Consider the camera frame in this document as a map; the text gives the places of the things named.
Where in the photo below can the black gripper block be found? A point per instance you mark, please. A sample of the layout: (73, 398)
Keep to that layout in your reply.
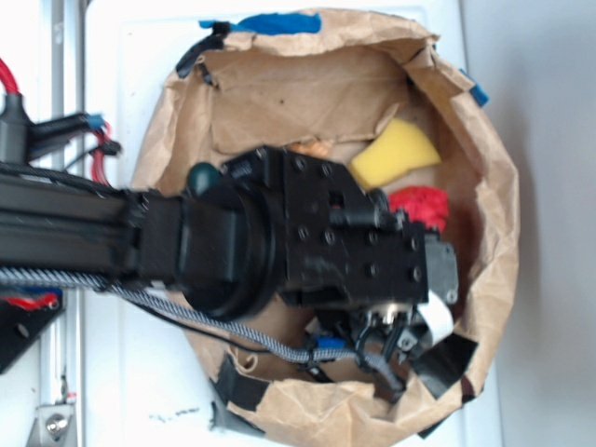
(342, 248)

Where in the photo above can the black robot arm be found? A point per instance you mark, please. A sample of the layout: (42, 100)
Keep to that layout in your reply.
(135, 233)

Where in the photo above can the crumpled red paper ball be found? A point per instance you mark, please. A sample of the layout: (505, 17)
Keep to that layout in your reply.
(424, 204)

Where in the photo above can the long spiral seashell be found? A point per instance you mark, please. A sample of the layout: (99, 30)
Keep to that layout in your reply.
(314, 148)

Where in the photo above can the yellow sponge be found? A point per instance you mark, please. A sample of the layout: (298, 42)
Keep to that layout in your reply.
(399, 149)

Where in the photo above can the brown paper bag tray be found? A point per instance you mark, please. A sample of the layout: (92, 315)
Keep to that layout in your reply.
(329, 377)

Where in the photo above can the aluminium frame rail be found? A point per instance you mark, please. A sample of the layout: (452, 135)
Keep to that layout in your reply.
(58, 419)

